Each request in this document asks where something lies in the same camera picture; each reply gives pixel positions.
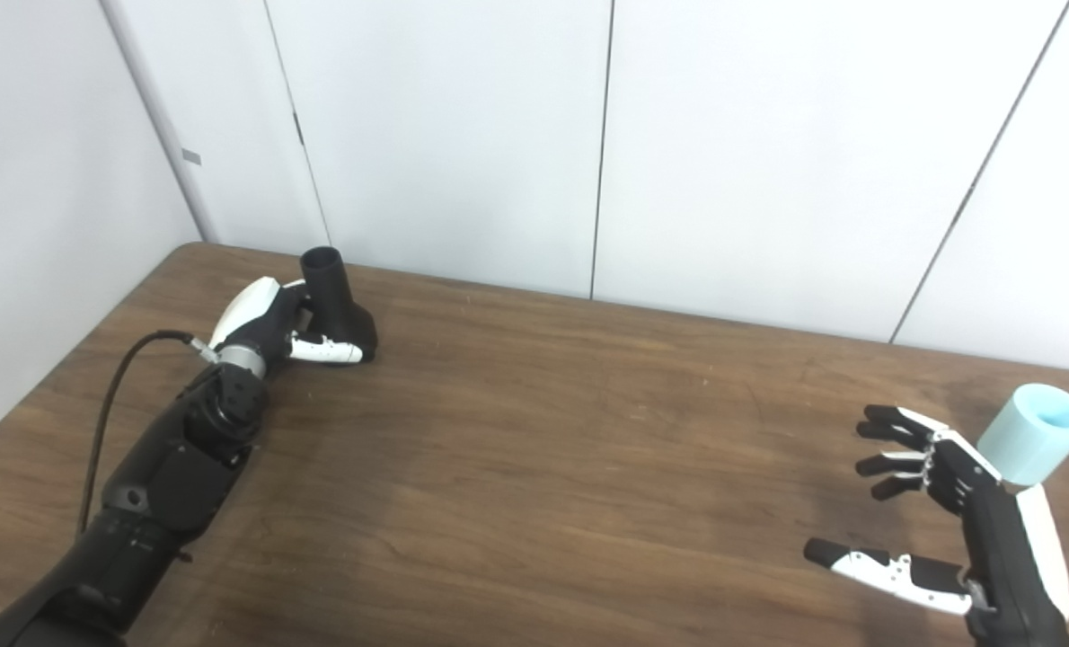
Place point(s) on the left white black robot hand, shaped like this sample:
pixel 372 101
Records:
pixel 247 314

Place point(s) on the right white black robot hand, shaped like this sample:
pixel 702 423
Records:
pixel 1002 557

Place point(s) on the black funnel-shaped nozzle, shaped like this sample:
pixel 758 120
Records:
pixel 346 314

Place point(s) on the light blue cylinder cup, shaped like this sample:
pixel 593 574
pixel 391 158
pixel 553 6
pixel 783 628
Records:
pixel 1029 440

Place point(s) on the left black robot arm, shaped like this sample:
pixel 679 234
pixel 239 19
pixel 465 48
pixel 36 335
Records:
pixel 157 485

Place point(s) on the white wall corner trim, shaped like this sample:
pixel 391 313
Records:
pixel 149 99

